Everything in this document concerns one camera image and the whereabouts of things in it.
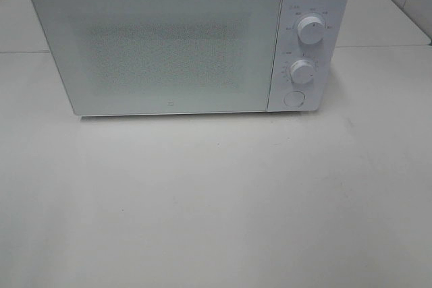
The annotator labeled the white upper power knob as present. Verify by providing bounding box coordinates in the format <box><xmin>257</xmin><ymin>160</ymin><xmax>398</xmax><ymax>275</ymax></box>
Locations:
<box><xmin>296</xmin><ymin>13</ymin><xmax>326</xmax><ymax>45</ymax></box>

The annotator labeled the round white door button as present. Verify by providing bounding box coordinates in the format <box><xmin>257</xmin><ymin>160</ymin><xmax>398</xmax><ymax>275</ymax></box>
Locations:
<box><xmin>283</xmin><ymin>91</ymin><xmax>305</xmax><ymax>108</ymax></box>

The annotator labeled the white timer knob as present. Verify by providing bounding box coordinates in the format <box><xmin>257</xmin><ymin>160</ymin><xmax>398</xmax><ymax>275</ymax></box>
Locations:
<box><xmin>289</xmin><ymin>59</ymin><xmax>316</xmax><ymax>84</ymax></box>

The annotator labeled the white microwave door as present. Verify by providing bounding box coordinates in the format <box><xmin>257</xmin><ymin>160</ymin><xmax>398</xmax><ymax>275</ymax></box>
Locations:
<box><xmin>32</xmin><ymin>0</ymin><xmax>281</xmax><ymax>116</ymax></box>

